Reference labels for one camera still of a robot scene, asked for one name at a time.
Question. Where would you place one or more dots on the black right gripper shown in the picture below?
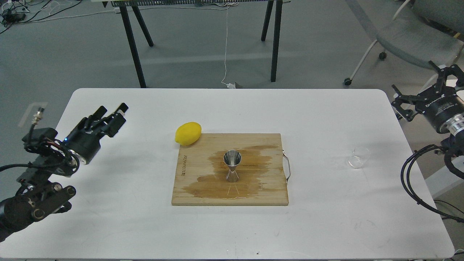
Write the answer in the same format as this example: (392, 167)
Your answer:
(440, 107)

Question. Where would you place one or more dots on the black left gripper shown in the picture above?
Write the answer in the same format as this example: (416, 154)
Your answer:
(84, 140)

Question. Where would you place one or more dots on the clear glass cup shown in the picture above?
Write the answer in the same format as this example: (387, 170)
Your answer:
(359, 157)

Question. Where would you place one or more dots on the steel jigger measuring cup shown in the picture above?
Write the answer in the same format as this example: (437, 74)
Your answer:
(232, 159)

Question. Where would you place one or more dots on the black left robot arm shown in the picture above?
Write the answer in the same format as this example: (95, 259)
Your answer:
(37, 196)

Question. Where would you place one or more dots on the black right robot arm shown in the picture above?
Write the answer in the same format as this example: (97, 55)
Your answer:
(450, 147)

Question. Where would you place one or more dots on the grey office chair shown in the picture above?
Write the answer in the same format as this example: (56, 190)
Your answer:
(410, 36)

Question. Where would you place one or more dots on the yellow lemon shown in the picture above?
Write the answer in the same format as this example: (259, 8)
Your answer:
(188, 133)

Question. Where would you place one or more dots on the wooden cutting board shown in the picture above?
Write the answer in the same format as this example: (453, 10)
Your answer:
(200, 178)

